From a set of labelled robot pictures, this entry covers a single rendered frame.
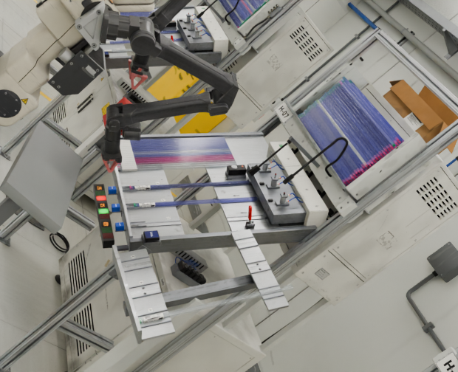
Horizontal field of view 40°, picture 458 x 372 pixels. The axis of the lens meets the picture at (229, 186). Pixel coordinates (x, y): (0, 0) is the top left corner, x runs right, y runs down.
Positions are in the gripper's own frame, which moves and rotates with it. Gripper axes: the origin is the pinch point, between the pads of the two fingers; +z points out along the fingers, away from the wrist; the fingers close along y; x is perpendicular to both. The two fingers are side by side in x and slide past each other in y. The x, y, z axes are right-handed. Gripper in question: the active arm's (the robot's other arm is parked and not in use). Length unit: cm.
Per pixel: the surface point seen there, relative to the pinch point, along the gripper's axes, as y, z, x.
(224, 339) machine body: -32, 65, -48
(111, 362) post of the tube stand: -60, 36, 4
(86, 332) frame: -35, 49, 10
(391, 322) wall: 11, 118, -169
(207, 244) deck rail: -32.1, 11.1, -32.2
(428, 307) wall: 5, 101, -184
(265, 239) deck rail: -32, 10, -54
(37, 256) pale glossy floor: 40, 79, 26
